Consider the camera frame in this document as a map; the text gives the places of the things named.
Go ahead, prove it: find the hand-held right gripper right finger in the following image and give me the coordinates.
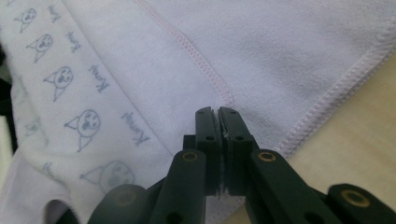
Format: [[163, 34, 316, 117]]
[[219, 106, 344, 224]]

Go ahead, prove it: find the white printed towel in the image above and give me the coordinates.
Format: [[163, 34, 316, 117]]
[[0, 0, 396, 224]]

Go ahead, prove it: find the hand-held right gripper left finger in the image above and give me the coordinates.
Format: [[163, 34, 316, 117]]
[[148, 105, 224, 224]]

